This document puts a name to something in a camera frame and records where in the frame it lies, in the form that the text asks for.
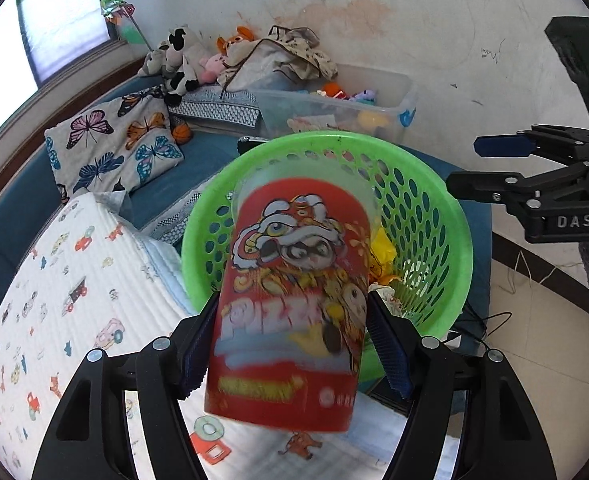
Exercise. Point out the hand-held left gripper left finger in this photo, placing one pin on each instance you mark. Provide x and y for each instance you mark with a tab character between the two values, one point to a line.
202	345

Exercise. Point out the grey plush toy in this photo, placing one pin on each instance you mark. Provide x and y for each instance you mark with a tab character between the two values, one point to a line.
152	62

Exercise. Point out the beige cloth pile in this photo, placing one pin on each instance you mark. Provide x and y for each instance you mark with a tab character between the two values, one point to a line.
274	60

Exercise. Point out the black device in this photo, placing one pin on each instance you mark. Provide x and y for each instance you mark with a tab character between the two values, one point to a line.
252	141

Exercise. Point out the butterfly print pillow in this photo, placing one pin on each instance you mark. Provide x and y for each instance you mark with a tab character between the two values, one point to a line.
104	150

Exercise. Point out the colourful pinwheel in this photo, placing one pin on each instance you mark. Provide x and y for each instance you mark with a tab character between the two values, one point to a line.
117	7

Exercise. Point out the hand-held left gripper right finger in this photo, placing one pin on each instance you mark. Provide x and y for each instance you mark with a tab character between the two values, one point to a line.
392	345

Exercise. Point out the yellow snack wrapper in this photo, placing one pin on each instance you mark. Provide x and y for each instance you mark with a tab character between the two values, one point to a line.
383	252

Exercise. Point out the red printed paper cup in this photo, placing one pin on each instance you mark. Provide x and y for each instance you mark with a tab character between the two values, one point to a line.
284	310

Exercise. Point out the window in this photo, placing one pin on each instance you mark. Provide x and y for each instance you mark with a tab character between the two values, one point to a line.
59	15

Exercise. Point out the clear plastic storage bin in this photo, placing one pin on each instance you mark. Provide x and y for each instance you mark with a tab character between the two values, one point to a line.
324	107

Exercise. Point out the pink plush toy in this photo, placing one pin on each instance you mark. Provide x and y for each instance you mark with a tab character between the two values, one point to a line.
213	66

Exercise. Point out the blue sofa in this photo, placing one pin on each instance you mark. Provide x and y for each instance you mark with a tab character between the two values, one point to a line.
209	150

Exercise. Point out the white tissue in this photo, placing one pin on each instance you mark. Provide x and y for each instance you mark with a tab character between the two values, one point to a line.
387	297

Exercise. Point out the black white cow plush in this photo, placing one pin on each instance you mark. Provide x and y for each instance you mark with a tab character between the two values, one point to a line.
182	67

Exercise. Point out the orange fox plush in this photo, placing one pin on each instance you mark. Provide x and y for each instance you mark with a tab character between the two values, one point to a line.
237	42

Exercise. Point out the folded patterned mat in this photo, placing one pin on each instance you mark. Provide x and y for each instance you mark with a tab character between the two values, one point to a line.
214	105

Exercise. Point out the printed white tablecloth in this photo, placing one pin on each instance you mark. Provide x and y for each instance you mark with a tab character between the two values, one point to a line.
74	270

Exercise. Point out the green plastic basket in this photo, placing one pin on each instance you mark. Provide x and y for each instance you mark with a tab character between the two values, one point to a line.
424	210

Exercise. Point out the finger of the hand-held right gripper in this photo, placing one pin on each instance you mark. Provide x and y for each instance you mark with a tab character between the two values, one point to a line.
504	146
479	185

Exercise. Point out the small toy basketball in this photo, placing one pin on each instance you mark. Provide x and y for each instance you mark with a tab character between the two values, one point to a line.
182	132

